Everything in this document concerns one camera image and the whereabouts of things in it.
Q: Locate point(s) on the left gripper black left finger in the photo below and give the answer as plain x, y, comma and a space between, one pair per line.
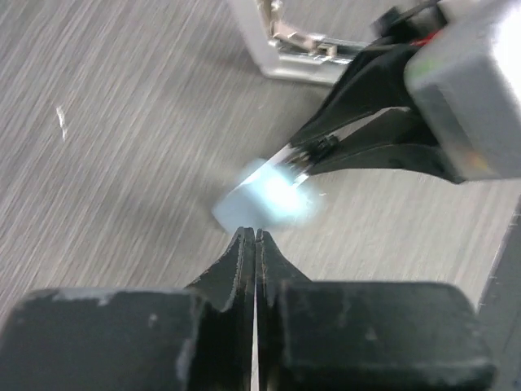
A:
193, 338

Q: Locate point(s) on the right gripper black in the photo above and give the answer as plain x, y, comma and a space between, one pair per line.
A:
373, 81

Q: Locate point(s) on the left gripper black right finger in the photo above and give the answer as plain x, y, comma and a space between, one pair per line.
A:
364, 335

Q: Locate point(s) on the white stapler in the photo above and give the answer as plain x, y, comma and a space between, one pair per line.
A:
282, 51

